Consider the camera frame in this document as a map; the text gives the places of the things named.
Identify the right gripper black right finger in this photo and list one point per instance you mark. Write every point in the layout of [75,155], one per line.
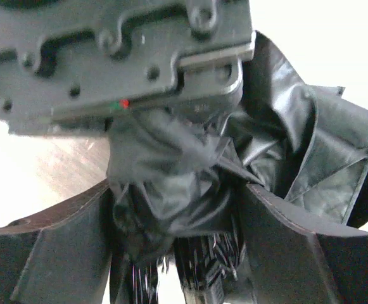
[298,257]

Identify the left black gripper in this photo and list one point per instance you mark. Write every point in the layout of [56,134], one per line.
[74,67]

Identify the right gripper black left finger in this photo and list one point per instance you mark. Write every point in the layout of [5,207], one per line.
[58,255]

